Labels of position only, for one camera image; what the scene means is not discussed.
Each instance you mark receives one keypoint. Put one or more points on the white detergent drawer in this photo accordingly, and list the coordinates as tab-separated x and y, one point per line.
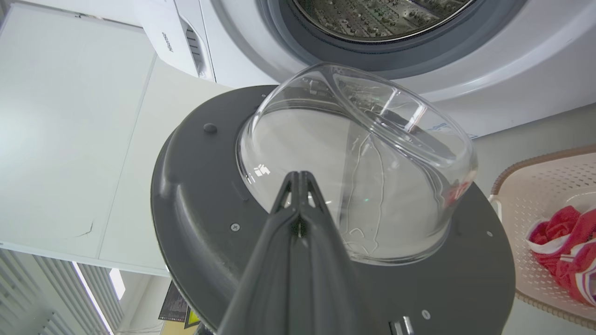
179	39

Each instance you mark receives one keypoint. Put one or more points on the dark poster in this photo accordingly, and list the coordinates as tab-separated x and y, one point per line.
174	304

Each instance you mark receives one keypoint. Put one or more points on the beige plastic laundry basket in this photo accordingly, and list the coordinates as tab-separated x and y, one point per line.
535	209

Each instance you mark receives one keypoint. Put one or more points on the grey washing machine door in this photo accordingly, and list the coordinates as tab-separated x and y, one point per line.
372	195

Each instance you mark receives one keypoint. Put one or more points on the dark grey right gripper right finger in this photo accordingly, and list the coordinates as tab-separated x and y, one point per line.
326	279

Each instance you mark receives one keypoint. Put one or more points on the white cabinet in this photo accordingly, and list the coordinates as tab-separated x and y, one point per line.
79	139

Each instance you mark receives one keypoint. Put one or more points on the white washing machine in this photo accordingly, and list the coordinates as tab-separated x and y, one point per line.
465	56

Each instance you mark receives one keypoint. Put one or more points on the red and white garment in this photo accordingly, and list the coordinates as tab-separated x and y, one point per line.
565	253

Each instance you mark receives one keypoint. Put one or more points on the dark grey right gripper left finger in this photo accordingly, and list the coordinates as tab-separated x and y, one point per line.
270	274

